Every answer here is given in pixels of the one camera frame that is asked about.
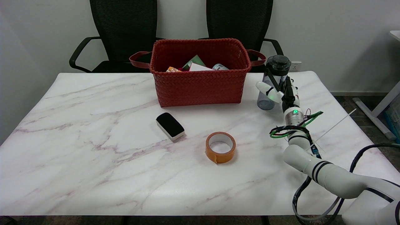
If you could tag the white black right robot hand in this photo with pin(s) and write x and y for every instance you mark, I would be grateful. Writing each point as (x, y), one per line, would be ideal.
(289, 93)

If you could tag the black translucent water bottle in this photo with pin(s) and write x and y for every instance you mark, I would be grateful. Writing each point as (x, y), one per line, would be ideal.
(278, 65)

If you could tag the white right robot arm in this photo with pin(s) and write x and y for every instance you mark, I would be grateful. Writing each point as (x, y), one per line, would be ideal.
(331, 178)

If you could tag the white zip tie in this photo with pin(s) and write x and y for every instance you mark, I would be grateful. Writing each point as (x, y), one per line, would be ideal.
(336, 125)

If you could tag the silver can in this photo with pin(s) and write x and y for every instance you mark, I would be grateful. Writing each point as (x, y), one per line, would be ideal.
(219, 67)

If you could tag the black mesh office chair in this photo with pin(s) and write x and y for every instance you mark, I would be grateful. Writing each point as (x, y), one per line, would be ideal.
(239, 22)
(125, 28)

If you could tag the red woven basket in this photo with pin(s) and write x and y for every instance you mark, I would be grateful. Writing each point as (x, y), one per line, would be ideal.
(200, 84)

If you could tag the orange tape roll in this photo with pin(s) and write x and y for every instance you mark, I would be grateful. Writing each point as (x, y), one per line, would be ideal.
(218, 154)

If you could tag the white flat box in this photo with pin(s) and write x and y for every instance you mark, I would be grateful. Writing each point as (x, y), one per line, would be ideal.
(198, 67)

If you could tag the green box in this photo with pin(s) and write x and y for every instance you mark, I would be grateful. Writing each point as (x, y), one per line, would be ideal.
(195, 62)

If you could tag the blue storage bin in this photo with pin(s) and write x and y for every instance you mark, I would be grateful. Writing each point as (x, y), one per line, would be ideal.
(394, 117)

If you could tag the orange snack packet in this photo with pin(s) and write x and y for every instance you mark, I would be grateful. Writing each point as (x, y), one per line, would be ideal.
(172, 69)

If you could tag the black white board eraser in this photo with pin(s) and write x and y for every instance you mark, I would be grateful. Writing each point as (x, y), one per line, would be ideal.
(169, 124)

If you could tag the white wall outlet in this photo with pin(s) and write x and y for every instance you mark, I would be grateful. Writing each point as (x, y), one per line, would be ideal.
(295, 66)

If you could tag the white desk frame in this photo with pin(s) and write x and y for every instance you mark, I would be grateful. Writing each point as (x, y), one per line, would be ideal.
(379, 109)

